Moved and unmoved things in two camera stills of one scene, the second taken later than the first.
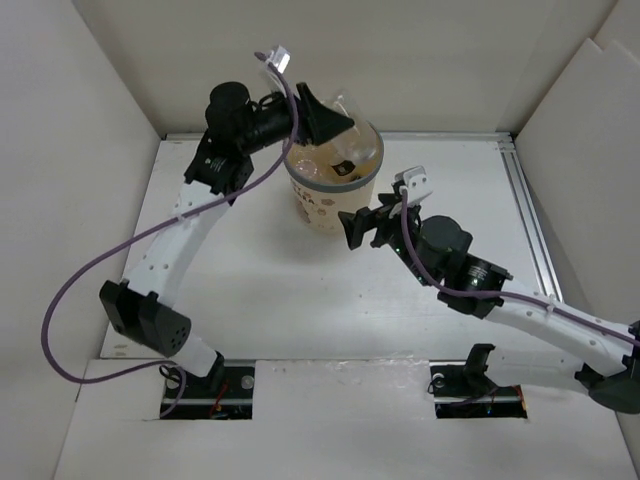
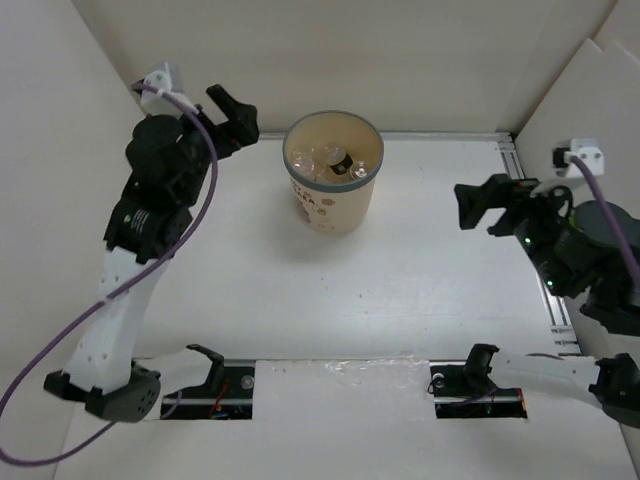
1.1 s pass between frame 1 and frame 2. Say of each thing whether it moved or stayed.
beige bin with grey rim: stayed
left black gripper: moved
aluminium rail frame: stayed
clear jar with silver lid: moved
